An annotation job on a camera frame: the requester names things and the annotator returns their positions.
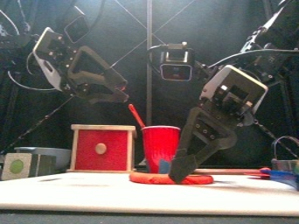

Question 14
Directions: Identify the beige rectangular plate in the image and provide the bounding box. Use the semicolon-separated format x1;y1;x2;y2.
193;168;270;175

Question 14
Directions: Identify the red plastic cup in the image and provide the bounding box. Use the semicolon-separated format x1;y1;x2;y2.
140;125;183;174

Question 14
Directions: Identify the white cutting board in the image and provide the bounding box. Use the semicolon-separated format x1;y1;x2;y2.
0;172;299;217

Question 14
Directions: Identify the wooden box red front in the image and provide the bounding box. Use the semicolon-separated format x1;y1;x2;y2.
67;123;137;173

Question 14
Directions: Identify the grey bowl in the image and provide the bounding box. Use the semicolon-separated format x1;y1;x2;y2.
13;146;72;172

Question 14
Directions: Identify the blue and red spoon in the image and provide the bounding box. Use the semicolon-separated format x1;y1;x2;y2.
258;166;299;191

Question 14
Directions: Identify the cube with green dot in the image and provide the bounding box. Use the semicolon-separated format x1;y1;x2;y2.
0;152;57;181

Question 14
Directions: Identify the vertical metal frame pole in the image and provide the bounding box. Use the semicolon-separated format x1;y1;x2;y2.
145;0;155;127

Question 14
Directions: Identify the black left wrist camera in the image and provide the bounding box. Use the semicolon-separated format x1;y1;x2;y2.
63;6;91;44

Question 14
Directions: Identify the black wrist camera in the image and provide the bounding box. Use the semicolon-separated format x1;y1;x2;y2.
63;6;91;44
159;43;195;82

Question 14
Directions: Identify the left arm cable loop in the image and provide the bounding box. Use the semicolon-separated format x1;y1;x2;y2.
5;69;61;93

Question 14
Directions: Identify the grey right arm cable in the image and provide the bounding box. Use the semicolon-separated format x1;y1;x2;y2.
209;48;299;69

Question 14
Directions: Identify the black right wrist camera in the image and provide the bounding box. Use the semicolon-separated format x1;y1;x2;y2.
159;43;195;82

